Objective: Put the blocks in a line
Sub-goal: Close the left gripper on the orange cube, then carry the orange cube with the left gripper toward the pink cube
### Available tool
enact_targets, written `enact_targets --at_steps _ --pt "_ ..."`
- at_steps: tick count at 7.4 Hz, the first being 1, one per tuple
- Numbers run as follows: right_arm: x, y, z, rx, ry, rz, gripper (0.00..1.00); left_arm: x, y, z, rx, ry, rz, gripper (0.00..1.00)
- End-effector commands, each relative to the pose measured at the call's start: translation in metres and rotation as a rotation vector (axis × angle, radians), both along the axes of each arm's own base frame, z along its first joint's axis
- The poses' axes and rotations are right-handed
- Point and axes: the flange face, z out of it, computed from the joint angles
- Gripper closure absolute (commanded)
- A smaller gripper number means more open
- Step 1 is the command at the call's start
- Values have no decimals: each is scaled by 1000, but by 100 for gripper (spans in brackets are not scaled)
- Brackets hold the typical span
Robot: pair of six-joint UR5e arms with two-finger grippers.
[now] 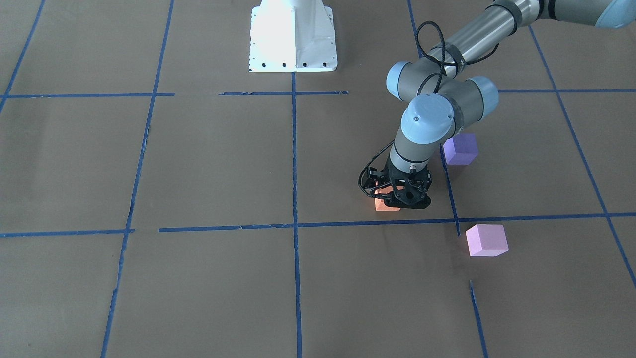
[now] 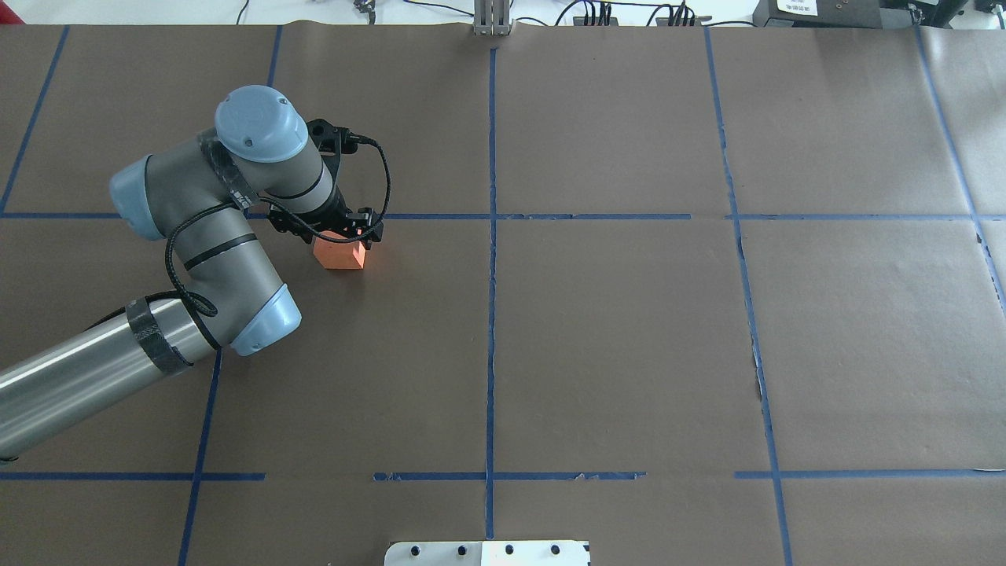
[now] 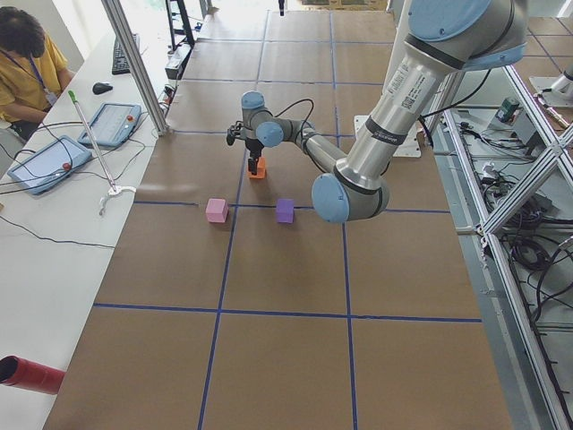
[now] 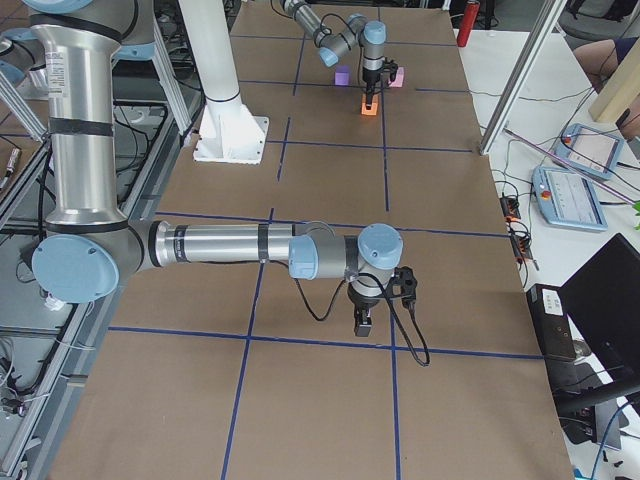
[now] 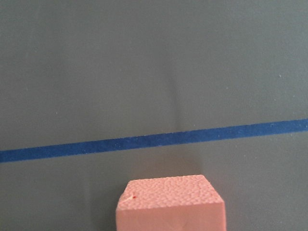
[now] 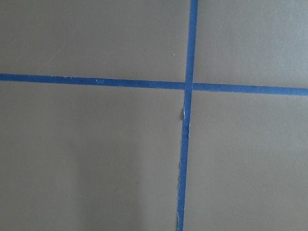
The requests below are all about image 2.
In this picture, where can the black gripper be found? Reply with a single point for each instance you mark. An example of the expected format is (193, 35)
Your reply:
(339, 218)

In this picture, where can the orange foam cube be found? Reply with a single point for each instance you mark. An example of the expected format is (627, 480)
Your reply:
(339, 257)

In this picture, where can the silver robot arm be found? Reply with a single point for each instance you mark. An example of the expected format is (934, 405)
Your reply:
(224, 291)

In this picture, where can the black device box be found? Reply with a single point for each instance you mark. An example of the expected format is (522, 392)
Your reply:
(836, 14)

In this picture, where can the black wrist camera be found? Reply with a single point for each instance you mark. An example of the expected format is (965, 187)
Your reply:
(332, 143)

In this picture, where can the aluminium camera mount post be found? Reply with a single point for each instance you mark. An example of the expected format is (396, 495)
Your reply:
(492, 18)

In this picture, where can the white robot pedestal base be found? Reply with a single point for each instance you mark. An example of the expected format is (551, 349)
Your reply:
(490, 552)

